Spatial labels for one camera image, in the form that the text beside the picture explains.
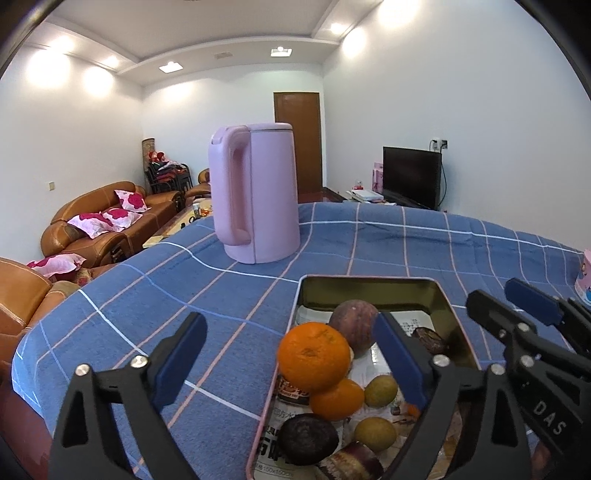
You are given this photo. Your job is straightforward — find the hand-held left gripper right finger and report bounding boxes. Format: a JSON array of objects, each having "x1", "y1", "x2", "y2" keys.
[{"x1": 373, "y1": 311, "x2": 532, "y2": 480}]

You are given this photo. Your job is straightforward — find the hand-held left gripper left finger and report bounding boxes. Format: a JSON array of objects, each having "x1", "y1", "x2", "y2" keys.
[{"x1": 48, "y1": 312, "x2": 208, "y2": 480}]

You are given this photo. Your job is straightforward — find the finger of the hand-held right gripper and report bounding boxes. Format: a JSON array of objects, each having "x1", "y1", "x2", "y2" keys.
[
  {"x1": 505, "y1": 278, "x2": 591, "y2": 358},
  {"x1": 465, "y1": 290, "x2": 543, "y2": 361}
]

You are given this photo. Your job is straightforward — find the wrinkled brown passion fruit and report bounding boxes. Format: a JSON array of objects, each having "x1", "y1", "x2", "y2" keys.
[{"x1": 411, "y1": 326, "x2": 448, "y2": 356}]

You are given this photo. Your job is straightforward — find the small yellow-green fruit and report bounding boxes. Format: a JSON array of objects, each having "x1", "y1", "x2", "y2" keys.
[
  {"x1": 364, "y1": 375, "x2": 399, "y2": 408},
  {"x1": 354, "y1": 416, "x2": 398, "y2": 449}
]

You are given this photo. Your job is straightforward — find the purple passion fruit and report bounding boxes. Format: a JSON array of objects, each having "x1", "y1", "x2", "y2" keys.
[{"x1": 329, "y1": 300, "x2": 380, "y2": 360}]

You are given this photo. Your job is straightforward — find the pink tin box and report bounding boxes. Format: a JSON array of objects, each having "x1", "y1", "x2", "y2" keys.
[{"x1": 247, "y1": 274, "x2": 485, "y2": 480}]

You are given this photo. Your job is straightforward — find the large orange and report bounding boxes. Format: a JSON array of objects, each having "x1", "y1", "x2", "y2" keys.
[{"x1": 277, "y1": 322, "x2": 352, "y2": 395}]

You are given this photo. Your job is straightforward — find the sugarcane piece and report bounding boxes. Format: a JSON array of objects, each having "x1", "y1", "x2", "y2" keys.
[{"x1": 315, "y1": 440, "x2": 385, "y2": 480}]

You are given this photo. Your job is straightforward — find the dark passion fruit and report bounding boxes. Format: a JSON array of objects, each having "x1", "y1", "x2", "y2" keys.
[{"x1": 278, "y1": 414, "x2": 340, "y2": 466}]

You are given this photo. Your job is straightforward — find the pink cartoon mug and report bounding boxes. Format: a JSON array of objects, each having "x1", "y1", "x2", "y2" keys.
[{"x1": 575, "y1": 249, "x2": 591, "y2": 303}]

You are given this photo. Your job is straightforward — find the blue checked cloth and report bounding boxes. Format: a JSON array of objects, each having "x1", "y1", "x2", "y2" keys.
[{"x1": 11, "y1": 202, "x2": 591, "y2": 480}]

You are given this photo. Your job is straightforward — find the wooden coffee table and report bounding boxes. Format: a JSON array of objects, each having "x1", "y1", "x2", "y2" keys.
[{"x1": 142, "y1": 198, "x2": 215, "y2": 250}]

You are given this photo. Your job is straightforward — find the pink floral pillow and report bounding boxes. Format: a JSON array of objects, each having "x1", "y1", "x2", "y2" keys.
[
  {"x1": 67, "y1": 212, "x2": 114, "y2": 238},
  {"x1": 115, "y1": 189, "x2": 152, "y2": 213},
  {"x1": 102, "y1": 208, "x2": 141, "y2": 232},
  {"x1": 27, "y1": 254, "x2": 86, "y2": 278}
]

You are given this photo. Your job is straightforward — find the long brown leather sofa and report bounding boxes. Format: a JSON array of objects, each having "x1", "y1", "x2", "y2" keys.
[{"x1": 41, "y1": 181, "x2": 185, "y2": 268}]

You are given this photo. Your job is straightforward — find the black television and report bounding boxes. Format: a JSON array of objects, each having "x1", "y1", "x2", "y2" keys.
[{"x1": 382, "y1": 146, "x2": 443, "y2": 210}]

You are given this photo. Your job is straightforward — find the white television stand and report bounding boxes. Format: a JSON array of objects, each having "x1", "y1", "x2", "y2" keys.
[{"x1": 344, "y1": 187, "x2": 398, "y2": 205}]

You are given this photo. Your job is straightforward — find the brown leather armchair sofa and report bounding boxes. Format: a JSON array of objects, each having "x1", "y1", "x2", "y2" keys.
[{"x1": 185, "y1": 168, "x2": 212, "y2": 200}]

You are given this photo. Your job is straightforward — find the stacked black chairs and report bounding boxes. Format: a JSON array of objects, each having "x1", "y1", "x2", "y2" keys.
[{"x1": 145, "y1": 161, "x2": 192, "y2": 195}]

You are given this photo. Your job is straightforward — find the pink electric kettle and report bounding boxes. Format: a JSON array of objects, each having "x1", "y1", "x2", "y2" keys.
[{"x1": 208, "y1": 122, "x2": 301, "y2": 265}]

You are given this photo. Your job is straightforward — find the brown wooden door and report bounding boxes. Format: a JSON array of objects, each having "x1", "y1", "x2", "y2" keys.
[{"x1": 273, "y1": 91, "x2": 322, "y2": 204}]

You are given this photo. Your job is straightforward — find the black television cable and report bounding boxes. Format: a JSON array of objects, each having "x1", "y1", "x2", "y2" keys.
[{"x1": 438, "y1": 150, "x2": 450, "y2": 213}]

